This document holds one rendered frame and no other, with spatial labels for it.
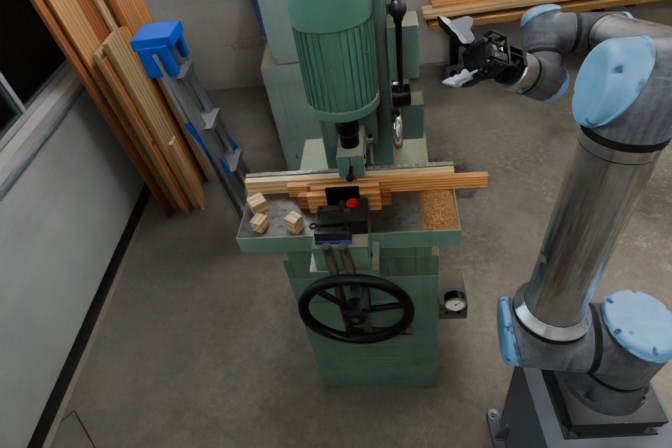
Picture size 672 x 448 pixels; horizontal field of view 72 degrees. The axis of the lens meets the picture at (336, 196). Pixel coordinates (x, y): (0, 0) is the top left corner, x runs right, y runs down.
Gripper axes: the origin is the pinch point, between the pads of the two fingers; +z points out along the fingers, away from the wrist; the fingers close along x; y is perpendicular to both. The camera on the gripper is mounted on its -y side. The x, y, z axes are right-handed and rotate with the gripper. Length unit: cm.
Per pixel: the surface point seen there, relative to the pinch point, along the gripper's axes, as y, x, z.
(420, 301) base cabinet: -47, 51, -33
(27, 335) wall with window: -160, 61, 69
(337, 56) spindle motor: -10.8, 1.2, 17.7
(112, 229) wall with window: -205, 10, 38
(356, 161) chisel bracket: -31.6, 15.4, -0.5
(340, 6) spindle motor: -3.0, -4.3, 21.7
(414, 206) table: -31.2, 25.6, -18.8
